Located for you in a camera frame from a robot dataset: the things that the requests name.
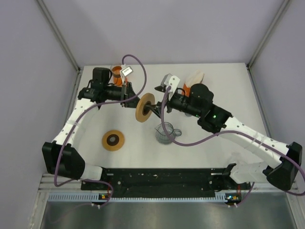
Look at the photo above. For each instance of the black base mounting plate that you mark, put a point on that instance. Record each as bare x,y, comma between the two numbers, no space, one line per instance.
165,182

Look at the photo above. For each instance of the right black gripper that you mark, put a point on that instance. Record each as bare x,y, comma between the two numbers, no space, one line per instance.
157,108

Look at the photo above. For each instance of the grey slotted cable duct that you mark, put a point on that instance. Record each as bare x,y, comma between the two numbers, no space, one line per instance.
96,197

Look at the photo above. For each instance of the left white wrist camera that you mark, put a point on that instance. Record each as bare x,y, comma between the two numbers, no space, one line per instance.
126,71

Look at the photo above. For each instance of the orange liquid glass beaker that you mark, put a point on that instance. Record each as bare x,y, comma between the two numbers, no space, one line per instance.
116,74

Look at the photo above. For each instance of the aluminium front rail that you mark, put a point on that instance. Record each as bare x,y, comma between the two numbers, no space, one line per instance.
47,184

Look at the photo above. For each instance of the orange coffee filter box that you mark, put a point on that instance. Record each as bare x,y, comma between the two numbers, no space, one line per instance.
194,78

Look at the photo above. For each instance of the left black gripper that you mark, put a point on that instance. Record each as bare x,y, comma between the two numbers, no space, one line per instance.
127,89

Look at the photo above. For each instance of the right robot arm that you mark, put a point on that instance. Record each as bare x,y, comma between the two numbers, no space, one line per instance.
280,162

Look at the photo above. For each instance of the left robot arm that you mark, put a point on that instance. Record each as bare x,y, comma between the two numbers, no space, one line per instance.
61,156

